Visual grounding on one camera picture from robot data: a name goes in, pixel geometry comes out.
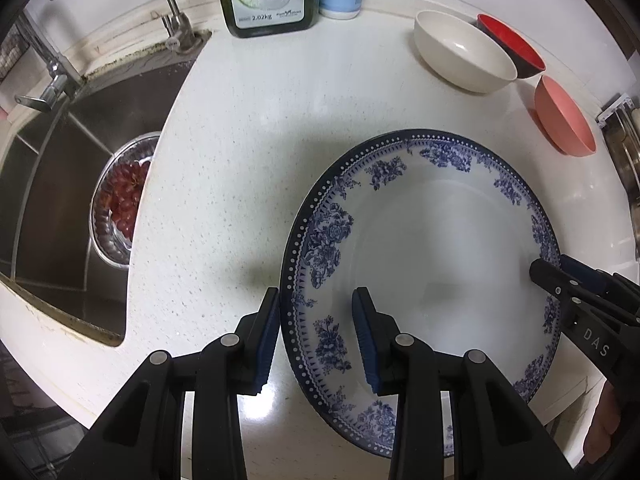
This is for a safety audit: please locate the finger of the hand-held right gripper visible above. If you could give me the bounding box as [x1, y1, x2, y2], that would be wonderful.
[530, 259, 586, 308]
[560, 254, 640, 311]

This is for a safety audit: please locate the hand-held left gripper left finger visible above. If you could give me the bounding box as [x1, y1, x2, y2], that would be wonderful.
[60, 287, 280, 480]

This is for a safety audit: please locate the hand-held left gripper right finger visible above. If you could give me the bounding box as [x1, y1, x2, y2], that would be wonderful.
[351, 287, 576, 480]

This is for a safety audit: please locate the blue floral white plate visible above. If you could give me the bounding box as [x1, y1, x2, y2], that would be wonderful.
[279, 129, 563, 458]

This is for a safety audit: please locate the pink bowl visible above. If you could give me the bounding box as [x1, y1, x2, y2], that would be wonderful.
[532, 76, 597, 157]

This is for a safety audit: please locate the red and black bowl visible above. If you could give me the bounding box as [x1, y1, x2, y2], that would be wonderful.
[476, 13, 547, 80]

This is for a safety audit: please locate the white bowl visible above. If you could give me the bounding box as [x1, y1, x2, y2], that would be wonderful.
[413, 10, 517, 94]

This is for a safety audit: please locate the person's right hand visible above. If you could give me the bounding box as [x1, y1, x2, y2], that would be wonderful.
[582, 382, 623, 468]

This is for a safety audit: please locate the steel cooking pot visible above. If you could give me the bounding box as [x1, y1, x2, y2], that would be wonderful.
[602, 110, 640, 241]

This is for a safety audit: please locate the white pot shelf rack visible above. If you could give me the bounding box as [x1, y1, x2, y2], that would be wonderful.
[595, 94, 640, 131]

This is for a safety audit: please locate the steel basin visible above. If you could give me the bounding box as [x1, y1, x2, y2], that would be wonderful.
[90, 132, 162, 271]

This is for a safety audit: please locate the pile of red grapes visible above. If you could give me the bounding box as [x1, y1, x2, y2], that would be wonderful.
[107, 160, 151, 238]

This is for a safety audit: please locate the steel kitchen sink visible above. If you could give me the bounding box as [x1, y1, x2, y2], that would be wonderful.
[0, 15, 211, 346]

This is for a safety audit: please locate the thin gooseneck faucet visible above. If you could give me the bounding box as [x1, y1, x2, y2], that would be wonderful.
[150, 0, 193, 53]

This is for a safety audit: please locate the large steel kitchen faucet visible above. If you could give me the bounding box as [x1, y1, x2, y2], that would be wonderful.
[14, 10, 81, 113]

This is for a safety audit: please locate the wire faucet basket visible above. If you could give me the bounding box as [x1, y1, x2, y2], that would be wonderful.
[0, 25, 31, 78]

